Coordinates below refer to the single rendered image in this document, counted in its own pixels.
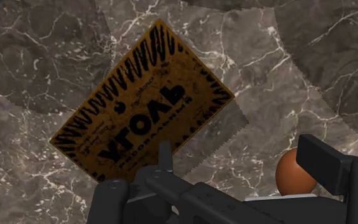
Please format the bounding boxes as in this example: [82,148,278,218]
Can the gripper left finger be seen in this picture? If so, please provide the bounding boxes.
[86,140,196,224]

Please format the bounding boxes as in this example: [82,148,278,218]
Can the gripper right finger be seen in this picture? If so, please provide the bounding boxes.
[296,133,358,224]

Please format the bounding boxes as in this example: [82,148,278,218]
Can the brown egg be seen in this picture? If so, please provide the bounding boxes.
[274,148,319,197]

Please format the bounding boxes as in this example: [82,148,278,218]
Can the yellow-brown box with black print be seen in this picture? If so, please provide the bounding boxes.
[49,18,236,184]

